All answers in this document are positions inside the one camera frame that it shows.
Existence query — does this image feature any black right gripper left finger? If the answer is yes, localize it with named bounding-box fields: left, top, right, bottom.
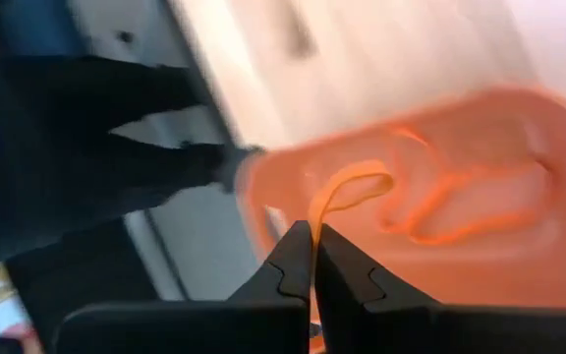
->
left=54, top=219, right=312, bottom=354

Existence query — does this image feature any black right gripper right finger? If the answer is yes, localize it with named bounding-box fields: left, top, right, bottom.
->
left=313, top=223, right=566, bottom=354

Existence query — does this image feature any orange rubber band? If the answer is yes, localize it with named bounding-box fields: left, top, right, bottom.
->
left=380, top=164, right=552, bottom=247
left=306, top=158, right=396, bottom=250

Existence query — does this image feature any orange plastic basket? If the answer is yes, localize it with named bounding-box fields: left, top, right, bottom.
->
left=235, top=84, right=566, bottom=310

